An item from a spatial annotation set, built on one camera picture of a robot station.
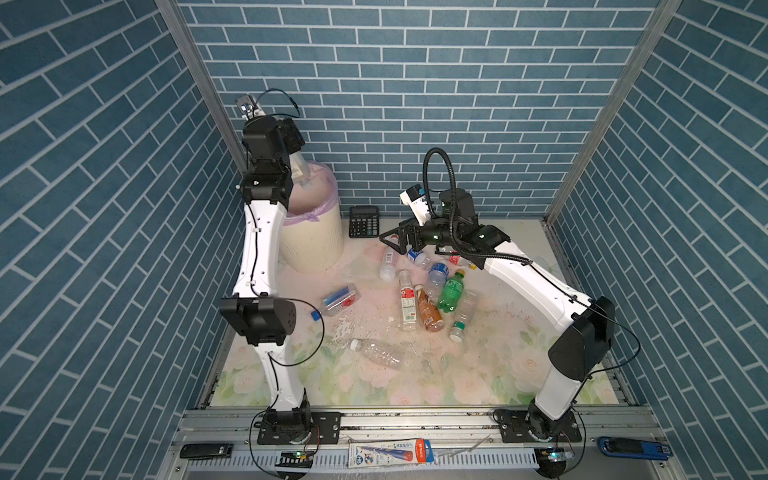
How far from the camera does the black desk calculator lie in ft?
3.86

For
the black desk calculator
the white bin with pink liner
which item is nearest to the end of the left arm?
the white bin with pink liner

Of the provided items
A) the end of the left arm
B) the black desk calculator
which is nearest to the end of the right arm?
the end of the left arm
